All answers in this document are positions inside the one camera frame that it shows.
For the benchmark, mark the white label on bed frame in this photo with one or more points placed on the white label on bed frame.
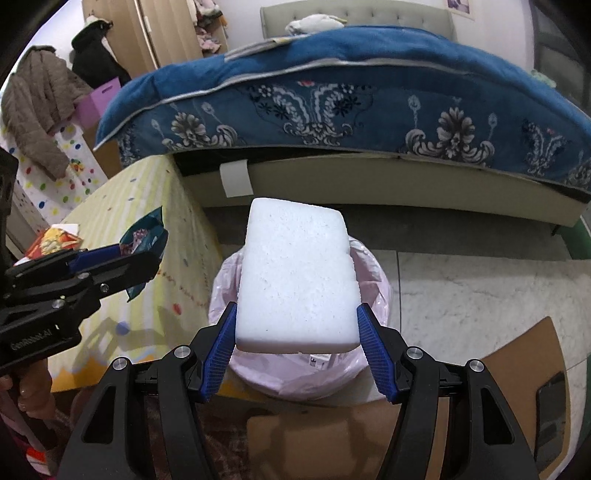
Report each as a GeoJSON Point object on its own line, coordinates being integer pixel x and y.
{"type": "Point", "coordinates": [236, 179]}

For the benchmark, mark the white pillow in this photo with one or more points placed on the white pillow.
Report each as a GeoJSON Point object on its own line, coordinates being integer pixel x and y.
{"type": "Point", "coordinates": [314, 23]}

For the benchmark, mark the wall poster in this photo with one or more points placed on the wall poster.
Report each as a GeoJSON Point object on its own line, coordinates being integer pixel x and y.
{"type": "Point", "coordinates": [459, 5]}

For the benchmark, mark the purple box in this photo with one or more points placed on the purple box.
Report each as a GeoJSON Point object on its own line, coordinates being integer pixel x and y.
{"type": "Point", "coordinates": [99, 104]}

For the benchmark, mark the flat brown cardboard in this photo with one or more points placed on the flat brown cardboard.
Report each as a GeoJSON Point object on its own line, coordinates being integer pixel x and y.
{"type": "Point", "coordinates": [521, 360]}

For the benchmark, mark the green cloth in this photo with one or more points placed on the green cloth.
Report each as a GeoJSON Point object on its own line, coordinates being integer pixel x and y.
{"type": "Point", "coordinates": [545, 78]}

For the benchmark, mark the wooden wardrobe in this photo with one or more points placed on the wooden wardrobe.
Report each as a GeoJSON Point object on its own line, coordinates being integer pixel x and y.
{"type": "Point", "coordinates": [157, 32]}

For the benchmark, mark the trash bin with pink liner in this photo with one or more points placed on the trash bin with pink liner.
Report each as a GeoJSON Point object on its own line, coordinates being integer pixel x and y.
{"type": "Point", "coordinates": [369, 281]}

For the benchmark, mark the red printed packet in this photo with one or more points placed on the red printed packet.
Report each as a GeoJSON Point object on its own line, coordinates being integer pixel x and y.
{"type": "Point", "coordinates": [53, 242]}

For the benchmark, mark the white foam block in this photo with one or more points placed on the white foam block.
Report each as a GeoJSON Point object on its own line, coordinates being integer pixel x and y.
{"type": "Point", "coordinates": [298, 277]}

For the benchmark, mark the black jacket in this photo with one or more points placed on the black jacket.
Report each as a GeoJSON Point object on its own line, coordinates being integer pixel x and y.
{"type": "Point", "coordinates": [94, 55]}

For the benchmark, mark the polka dot cloth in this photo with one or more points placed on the polka dot cloth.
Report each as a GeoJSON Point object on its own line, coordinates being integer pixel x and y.
{"type": "Point", "coordinates": [78, 166]}

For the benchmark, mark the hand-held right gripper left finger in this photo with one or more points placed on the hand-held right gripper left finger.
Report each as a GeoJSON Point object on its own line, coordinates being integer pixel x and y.
{"type": "Point", "coordinates": [221, 350]}

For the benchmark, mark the beige upholstered bed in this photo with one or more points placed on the beige upholstered bed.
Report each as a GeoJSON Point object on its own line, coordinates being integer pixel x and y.
{"type": "Point", "coordinates": [369, 177]}

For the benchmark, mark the bed with blue floral blanket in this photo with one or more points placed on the bed with blue floral blanket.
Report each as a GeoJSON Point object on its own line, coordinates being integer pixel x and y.
{"type": "Point", "coordinates": [351, 87]}

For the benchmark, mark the dark framed window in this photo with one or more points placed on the dark framed window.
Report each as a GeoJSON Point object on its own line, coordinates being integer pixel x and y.
{"type": "Point", "coordinates": [561, 50]}

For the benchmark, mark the person's left forearm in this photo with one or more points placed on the person's left forearm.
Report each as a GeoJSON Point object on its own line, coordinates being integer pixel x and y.
{"type": "Point", "coordinates": [23, 447]}

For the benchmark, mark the green floor mat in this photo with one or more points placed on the green floor mat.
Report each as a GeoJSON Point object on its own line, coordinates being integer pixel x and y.
{"type": "Point", "coordinates": [577, 240]}

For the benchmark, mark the brown quilted jacket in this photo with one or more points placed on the brown quilted jacket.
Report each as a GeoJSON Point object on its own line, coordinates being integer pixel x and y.
{"type": "Point", "coordinates": [37, 101]}

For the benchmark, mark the person's left hand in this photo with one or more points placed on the person's left hand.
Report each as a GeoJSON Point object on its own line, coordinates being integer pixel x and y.
{"type": "Point", "coordinates": [32, 387]}

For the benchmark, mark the hanging clothes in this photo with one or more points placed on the hanging clothes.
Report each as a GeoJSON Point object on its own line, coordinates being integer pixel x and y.
{"type": "Point", "coordinates": [210, 23]}

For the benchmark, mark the teal snack wrapper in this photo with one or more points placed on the teal snack wrapper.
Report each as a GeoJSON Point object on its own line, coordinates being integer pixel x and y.
{"type": "Point", "coordinates": [144, 230]}

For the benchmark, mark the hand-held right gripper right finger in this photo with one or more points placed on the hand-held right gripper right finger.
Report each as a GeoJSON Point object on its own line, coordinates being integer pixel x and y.
{"type": "Point", "coordinates": [376, 355]}

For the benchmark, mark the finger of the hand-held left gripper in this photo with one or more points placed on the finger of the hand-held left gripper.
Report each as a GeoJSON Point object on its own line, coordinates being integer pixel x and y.
{"type": "Point", "coordinates": [97, 256]}
{"type": "Point", "coordinates": [129, 270]}

